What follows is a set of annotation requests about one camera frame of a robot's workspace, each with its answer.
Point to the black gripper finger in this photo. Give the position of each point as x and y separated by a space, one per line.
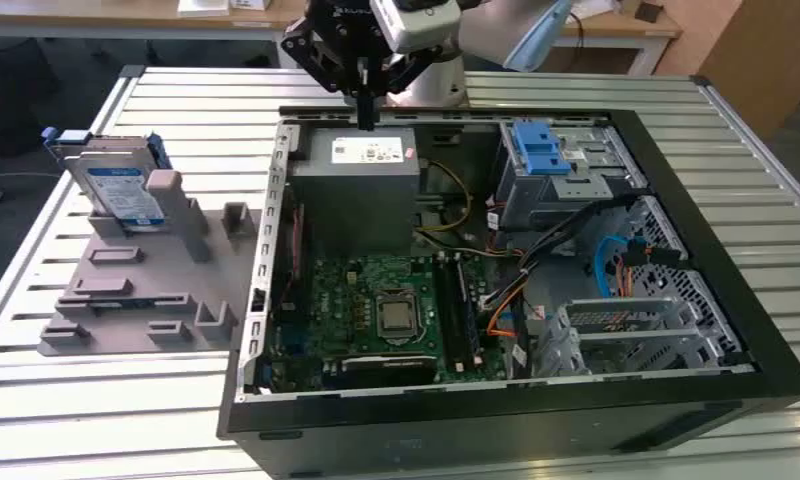
321 55
401 75

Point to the hard disk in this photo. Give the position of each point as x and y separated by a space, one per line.
117 187

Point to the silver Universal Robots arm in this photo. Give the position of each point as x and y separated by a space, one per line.
434 75

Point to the metal disk bay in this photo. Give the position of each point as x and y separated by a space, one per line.
630 332

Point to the small white box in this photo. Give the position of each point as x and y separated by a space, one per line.
250 4

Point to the blue plastic drive latch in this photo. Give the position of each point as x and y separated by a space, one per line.
541 147

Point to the wooden desk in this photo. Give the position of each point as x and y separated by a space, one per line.
141 20

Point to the grey power supply unit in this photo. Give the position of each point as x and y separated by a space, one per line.
347 210

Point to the metal optical drive cage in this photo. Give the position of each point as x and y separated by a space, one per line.
574 195

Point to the small black object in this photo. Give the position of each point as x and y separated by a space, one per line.
650 12

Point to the green motherboard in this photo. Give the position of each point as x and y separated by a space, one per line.
337 300

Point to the RAM stick in slot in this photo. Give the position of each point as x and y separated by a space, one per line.
470 310

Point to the silver CPU in socket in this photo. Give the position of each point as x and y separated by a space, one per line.
398 318

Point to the grey plastic parts rack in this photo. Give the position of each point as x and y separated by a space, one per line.
147 280

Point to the wooden cabinet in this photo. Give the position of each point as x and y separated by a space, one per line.
761 50

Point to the RAM stick in rack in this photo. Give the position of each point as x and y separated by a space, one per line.
121 303

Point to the black graphics card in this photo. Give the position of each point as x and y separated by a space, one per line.
387 370

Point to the black open PC case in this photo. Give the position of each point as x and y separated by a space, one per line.
441 430

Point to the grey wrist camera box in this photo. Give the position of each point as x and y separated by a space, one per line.
421 25

